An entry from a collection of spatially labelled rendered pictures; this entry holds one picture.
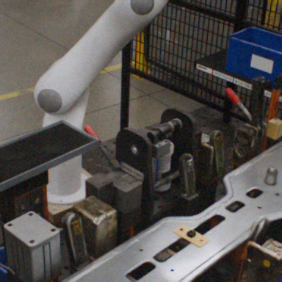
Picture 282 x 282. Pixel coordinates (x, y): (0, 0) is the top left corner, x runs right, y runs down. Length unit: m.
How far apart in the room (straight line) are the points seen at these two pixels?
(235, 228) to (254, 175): 0.26
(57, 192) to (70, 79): 0.40
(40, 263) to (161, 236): 0.31
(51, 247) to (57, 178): 0.63
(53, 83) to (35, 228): 0.53
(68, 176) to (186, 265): 0.65
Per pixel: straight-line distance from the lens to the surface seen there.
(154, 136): 1.40
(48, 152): 1.37
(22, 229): 1.22
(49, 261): 1.24
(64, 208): 1.83
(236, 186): 1.58
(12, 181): 1.28
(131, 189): 1.39
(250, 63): 2.14
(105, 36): 1.58
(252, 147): 1.75
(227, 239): 1.39
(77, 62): 1.62
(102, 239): 1.32
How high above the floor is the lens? 1.86
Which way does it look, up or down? 34 degrees down
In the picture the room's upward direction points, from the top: 4 degrees clockwise
